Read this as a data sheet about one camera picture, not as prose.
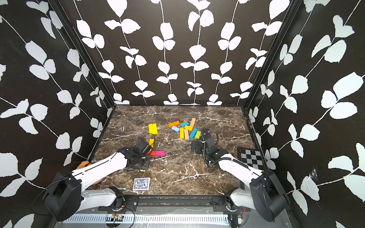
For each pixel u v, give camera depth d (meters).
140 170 0.82
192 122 1.10
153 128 1.04
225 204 0.66
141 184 0.80
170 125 1.08
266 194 0.41
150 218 0.70
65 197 0.40
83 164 0.87
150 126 1.07
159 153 0.94
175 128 1.06
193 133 1.02
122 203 0.67
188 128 1.05
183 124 1.07
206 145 0.65
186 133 1.02
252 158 0.88
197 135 1.01
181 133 1.01
